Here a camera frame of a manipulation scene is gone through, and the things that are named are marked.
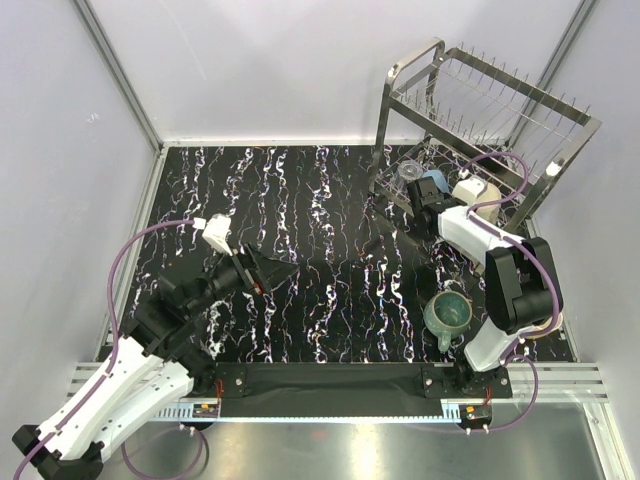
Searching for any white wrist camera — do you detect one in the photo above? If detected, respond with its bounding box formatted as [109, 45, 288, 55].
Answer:
[202, 214, 233, 256]
[452, 177, 488, 206]

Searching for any white floral mug green inside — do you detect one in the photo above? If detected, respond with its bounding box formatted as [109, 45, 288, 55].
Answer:
[475, 181, 502, 225]

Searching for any black marble pattern mat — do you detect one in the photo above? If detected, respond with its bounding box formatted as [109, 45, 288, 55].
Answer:
[117, 146, 487, 363]

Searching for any light blue plastic cup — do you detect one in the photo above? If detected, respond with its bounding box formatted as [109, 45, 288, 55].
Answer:
[422, 169, 450, 194]

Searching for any clear faceted glass tumbler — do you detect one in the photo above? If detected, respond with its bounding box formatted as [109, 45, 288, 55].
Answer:
[393, 159, 424, 192]

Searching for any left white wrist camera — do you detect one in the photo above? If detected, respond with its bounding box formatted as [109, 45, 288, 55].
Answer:
[202, 214, 233, 256]

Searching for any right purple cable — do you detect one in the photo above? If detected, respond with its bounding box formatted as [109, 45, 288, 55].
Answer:
[459, 152, 561, 346]

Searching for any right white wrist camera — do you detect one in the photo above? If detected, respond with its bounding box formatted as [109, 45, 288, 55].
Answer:
[452, 177, 488, 206]

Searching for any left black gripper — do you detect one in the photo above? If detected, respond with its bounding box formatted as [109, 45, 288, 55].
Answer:
[185, 241, 298, 318]

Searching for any teal ceramic mug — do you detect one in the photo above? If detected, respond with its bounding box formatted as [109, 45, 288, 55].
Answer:
[423, 290, 472, 353]

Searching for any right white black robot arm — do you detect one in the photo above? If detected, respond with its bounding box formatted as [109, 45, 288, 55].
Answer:
[407, 177, 563, 397]

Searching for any yellow cup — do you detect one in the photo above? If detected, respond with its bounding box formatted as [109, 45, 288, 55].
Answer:
[529, 312, 564, 340]

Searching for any steel two-tier dish rack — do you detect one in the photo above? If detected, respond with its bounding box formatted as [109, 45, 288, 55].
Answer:
[368, 37, 602, 233]

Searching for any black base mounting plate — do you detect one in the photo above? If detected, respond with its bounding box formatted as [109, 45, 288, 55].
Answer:
[217, 363, 513, 419]

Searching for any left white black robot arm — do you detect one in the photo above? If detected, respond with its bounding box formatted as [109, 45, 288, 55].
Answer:
[12, 244, 298, 479]

